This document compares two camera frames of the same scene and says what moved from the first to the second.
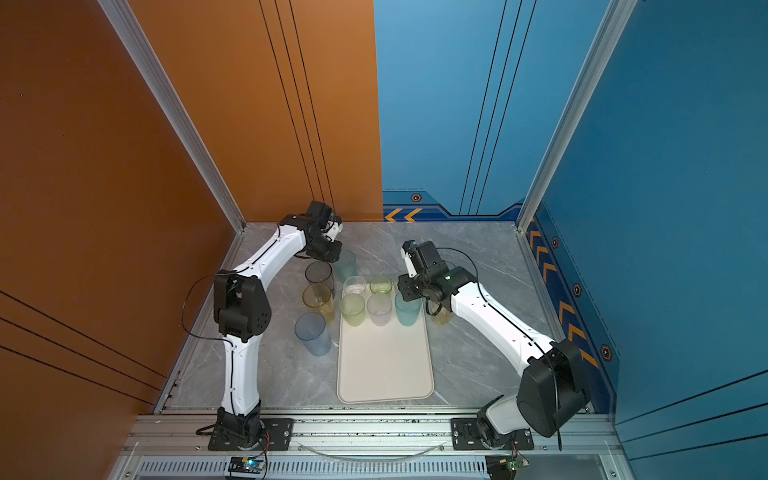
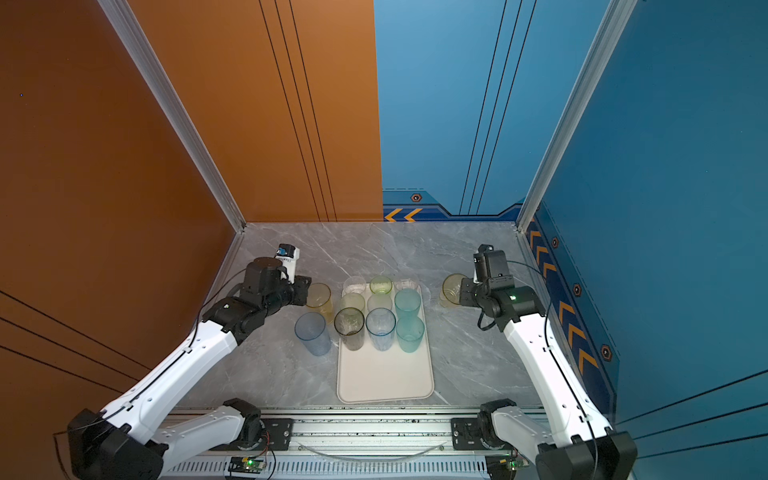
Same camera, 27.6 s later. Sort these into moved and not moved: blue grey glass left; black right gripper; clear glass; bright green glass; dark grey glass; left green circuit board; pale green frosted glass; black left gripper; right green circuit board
Moved: black left gripper; black right gripper; dark grey glass
Not moved: bright green glass; left green circuit board; pale green frosted glass; right green circuit board; clear glass; blue grey glass left
